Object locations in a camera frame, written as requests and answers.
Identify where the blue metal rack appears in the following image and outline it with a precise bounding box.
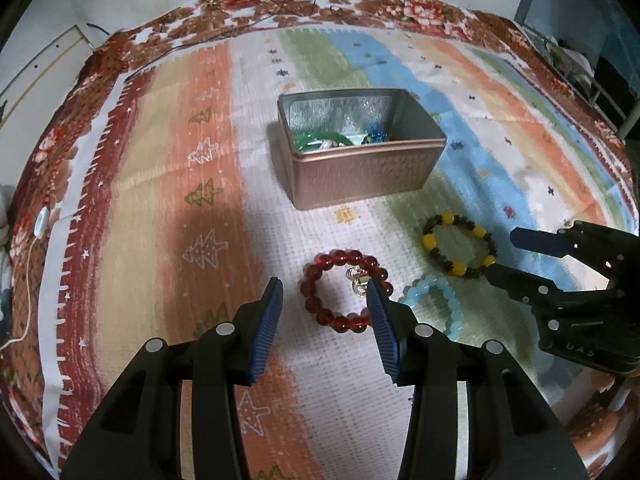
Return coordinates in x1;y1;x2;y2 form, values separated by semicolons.
515;0;639;140

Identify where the gold ring charm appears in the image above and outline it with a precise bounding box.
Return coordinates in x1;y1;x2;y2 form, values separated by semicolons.
345;266;370;297

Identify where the striped colourful mat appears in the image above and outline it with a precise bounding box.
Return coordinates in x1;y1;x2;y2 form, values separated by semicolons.
38;27;638;479

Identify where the light blue bead bracelet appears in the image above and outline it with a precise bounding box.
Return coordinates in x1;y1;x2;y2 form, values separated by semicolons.
399;273;468;344

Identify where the white cable with switch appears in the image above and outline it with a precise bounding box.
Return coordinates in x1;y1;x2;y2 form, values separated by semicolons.
0;206;51;354

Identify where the copper metal tin box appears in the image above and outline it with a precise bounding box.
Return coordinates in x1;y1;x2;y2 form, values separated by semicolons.
277;88;447;210

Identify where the multicolour glass bead bracelet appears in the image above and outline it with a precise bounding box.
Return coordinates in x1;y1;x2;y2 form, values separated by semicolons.
360;127;402;146

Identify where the red bead bracelet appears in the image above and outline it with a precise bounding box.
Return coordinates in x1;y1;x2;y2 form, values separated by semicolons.
299;249;395;335

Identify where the white headboard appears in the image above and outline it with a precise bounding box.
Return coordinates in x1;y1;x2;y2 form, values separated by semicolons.
1;25;92;136

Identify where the yellow and black bead bracelet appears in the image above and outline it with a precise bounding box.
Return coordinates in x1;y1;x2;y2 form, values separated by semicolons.
420;211;499;280

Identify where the green jade bangle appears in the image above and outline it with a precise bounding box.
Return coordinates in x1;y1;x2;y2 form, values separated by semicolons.
293;130;354;153

